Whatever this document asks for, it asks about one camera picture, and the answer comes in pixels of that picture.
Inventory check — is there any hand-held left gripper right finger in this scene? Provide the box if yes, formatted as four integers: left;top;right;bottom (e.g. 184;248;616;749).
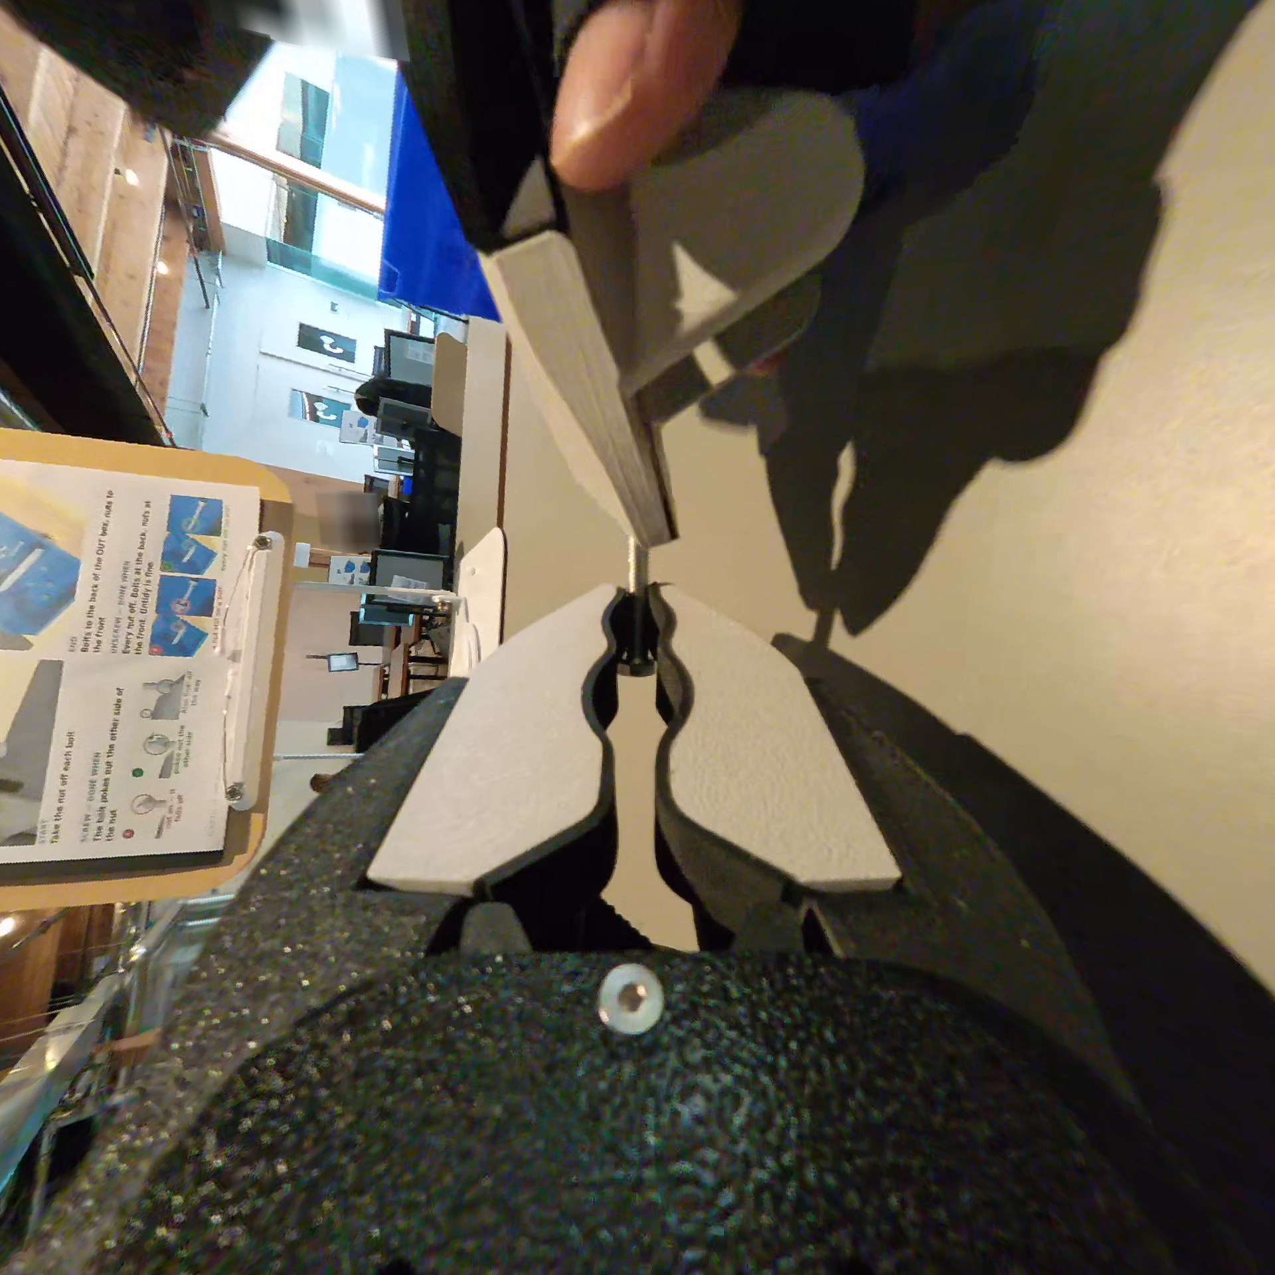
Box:
653;582;906;952

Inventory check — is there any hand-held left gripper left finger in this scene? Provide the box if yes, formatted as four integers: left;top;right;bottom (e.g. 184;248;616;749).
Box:
364;585;624;952

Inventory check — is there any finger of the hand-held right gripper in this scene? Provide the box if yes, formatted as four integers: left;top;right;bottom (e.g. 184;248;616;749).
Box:
481;90;868;550
638;274;829;544

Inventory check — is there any person's right hand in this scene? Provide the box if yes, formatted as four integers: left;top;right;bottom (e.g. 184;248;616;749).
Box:
548;0;747;194

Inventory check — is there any blue plastic bin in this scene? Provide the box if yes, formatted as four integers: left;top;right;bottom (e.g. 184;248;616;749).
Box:
378;64;504;323

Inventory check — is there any light wooden chair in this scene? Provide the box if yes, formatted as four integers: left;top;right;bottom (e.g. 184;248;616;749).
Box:
430;332;469;435

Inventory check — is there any white clip bar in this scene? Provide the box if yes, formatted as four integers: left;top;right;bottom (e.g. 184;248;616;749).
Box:
222;534;289;811

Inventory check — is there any printed instruction sheet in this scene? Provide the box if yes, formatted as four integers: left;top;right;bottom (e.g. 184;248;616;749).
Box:
0;459;263;867

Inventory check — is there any wooden clipboard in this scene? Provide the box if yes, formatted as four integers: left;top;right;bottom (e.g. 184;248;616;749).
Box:
0;429;295;913

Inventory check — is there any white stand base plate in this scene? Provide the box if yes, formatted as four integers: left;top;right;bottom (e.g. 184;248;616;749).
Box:
448;529;510;690

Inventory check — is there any clear acrylic stand bracket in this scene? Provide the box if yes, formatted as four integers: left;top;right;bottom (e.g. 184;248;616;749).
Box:
289;579;465;625

